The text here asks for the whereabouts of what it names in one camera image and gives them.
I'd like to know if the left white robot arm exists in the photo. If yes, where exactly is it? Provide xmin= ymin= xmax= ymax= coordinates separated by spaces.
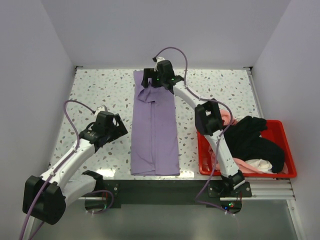
xmin=22 ymin=111 xmax=128 ymax=225

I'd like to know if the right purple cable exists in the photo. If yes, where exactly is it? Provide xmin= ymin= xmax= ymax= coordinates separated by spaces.
xmin=151 ymin=46 xmax=233 ymax=208

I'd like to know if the white t shirt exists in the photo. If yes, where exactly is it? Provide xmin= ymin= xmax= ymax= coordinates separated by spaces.
xmin=245 ymin=159 xmax=273 ymax=174

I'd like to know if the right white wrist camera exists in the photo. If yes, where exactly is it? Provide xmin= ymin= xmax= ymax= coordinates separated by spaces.
xmin=153 ymin=56 xmax=166 ymax=71

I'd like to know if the purple t shirt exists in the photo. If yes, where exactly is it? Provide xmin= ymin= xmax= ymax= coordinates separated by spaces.
xmin=130 ymin=70 xmax=180 ymax=176

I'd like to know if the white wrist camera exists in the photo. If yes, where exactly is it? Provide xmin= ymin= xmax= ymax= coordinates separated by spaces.
xmin=94 ymin=105 xmax=108 ymax=116
xmin=153 ymin=56 xmax=166 ymax=71

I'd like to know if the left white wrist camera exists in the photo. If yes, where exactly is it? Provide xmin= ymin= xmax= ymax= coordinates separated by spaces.
xmin=94 ymin=105 xmax=108 ymax=116

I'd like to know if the purple cable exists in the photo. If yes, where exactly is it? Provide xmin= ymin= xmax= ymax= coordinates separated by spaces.
xmin=151 ymin=46 xmax=233 ymax=208
xmin=18 ymin=100 xmax=116 ymax=240

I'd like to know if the red plastic bin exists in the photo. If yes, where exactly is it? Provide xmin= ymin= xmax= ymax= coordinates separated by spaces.
xmin=197 ymin=120 xmax=297 ymax=179

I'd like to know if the pink t shirt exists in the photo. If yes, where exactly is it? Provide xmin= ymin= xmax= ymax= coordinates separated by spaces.
xmin=208 ymin=109 xmax=263 ymax=174

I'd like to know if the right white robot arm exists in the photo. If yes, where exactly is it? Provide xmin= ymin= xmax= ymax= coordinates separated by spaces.
xmin=141 ymin=57 xmax=245 ymax=197

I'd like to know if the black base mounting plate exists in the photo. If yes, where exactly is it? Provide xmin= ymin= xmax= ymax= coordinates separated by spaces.
xmin=83 ymin=179 xmax=252 ymax=210

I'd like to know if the black t shirt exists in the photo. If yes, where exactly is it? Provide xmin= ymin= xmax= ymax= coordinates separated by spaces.
xmin=224 ymin=116 xmax=284 ymax=173

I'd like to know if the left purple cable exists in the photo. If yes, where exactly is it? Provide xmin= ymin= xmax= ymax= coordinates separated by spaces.
xmin=18 ymin=100 xmax=116 ymax=240

